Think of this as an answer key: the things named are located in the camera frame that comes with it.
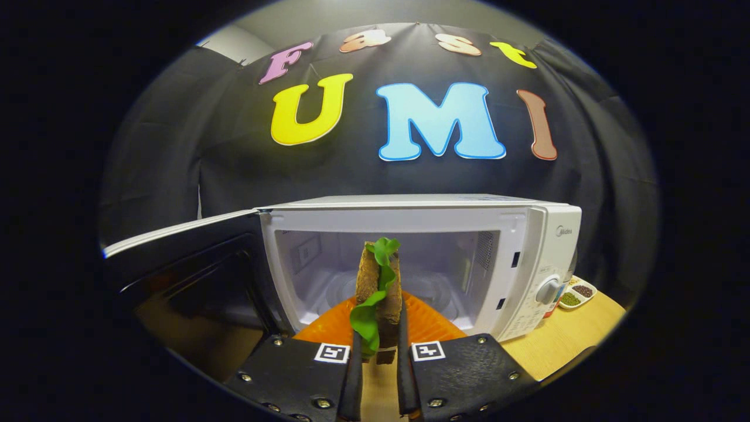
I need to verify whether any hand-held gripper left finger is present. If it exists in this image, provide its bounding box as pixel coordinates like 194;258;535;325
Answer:
226;296;364;422

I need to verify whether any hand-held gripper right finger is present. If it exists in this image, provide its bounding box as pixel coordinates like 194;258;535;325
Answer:
397;293;537;422

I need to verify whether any brown bread lettuce sandwich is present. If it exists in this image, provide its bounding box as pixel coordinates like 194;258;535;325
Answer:
350;237;404;365

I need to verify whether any white microwave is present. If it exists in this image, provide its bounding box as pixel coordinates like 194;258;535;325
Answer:
103;194;582;382

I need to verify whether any white divided bean dish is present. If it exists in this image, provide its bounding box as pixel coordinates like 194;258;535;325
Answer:
558;275;598;309

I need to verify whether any black backdrop cloth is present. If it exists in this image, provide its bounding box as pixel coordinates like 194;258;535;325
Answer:
100;22;660;305

